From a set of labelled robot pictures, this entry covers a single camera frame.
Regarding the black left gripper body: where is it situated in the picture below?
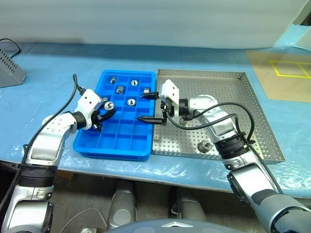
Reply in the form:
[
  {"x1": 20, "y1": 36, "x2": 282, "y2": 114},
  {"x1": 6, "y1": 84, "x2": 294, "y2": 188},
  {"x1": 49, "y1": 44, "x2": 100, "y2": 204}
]
[{"x1": 90, "y1": 110, "x2": 103, "y2": 133}]

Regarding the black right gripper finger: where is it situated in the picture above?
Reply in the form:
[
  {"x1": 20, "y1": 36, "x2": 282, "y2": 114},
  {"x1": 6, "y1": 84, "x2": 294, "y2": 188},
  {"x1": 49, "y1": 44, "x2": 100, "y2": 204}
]
[
  {"x1": 136, "y1": 116, "x2": 164, "y2": 125},
  {"x1": 140, "y1": 91, "x2": 160, "y2": 100}
]

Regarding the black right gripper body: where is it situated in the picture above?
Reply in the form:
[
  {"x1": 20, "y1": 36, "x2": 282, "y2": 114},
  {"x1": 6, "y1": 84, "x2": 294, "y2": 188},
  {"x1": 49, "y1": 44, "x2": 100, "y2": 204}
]
[{"x1": 160, "y1": 97, "x2": 176, "y2": 126}]

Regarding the blue compartment tray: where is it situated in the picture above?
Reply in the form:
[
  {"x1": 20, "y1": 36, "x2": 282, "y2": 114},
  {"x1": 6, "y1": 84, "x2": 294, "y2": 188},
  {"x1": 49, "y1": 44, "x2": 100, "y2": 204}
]
[{"x1": 72, "y1": 69, "x2": 157, "y2": 162}]

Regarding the perforated steel tray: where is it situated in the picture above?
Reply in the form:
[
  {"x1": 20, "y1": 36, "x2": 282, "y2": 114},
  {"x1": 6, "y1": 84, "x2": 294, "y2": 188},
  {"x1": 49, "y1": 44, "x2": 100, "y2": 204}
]
[{"x1": 151, "y1": 68, "x2": 286, "y2": 166}]

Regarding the blue plastic table cover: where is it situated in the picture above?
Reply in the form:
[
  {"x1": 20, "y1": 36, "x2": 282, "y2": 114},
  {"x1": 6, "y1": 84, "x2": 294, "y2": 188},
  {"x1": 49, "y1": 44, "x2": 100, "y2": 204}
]
[{"x1": 0, "y1": 23, "x2": 311, "y2": 199}]

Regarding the grey rounded robot leg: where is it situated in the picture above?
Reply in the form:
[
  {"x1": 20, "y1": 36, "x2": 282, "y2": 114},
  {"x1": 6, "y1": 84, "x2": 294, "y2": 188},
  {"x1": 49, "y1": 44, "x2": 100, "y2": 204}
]
[
  {"x1": 107, "y1": 180, "x2": 137, "y2": 230},
  {"x1": 170, "y1": 187, "x2": 207, "y2": 222}
]

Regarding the grey perforated metal box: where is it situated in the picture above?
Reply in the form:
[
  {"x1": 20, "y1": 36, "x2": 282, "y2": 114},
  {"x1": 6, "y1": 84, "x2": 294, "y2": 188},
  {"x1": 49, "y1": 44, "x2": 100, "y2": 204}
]
[{"x1": 0, "y1": 47, "x2": 26, "y2": 88}]

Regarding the brown cardboard sheet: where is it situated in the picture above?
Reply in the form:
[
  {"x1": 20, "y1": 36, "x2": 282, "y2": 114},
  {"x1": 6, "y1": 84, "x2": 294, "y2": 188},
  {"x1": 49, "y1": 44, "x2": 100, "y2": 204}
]
[{"x1": 246, "y1": 50, "x2": 311, "y2": 103}]

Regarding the grey robot torso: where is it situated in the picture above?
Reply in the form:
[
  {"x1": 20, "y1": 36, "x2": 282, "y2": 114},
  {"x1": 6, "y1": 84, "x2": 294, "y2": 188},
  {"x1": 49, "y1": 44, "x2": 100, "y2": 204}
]
[{"x1": 104, "y1": 217, "x2": 246, "y2": 233}]

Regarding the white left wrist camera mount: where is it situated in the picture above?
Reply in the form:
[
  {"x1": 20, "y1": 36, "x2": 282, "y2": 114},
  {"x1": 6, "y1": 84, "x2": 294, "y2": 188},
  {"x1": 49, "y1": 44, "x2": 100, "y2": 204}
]
[{"x1": 77, "y1": 89, "x2": 103, "y2": 131}]

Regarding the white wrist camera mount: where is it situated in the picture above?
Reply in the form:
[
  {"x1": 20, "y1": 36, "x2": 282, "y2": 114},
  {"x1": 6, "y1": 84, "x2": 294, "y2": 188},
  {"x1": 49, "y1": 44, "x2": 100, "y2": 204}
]
[
  {"x1": 77, "y1": 89, "x2": 103, "y2": 131},
  {"x1": 160, "y1": 79, "x2": 181, "y2": 117}
]

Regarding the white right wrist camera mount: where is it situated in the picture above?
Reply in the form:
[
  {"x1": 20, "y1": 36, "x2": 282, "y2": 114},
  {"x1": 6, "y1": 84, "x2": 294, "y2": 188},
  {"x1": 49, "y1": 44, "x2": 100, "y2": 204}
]
[{"x1": 160, "y1": 79, "x2": 181, "y2": 117}]

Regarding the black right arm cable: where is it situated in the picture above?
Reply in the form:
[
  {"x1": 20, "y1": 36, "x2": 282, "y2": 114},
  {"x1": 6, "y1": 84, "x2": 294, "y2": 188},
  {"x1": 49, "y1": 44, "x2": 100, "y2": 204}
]
[{"x1": 166, "y1": 103, "x2": 285, "y2": 195}]

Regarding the thin grey floor wire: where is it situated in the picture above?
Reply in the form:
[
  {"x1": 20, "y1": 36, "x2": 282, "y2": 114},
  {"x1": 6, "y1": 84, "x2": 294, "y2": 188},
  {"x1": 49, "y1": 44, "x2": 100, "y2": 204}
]
[{"x1": 69, "y1": 208, "x2": 108, "y2": 229}]

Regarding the thin black cable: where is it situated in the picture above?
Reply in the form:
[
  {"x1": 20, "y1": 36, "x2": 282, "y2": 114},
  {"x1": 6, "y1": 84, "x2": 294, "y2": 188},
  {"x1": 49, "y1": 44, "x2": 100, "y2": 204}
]
[{"x1": 0, "y1": 38, "x2": 22, "y2": 59}]

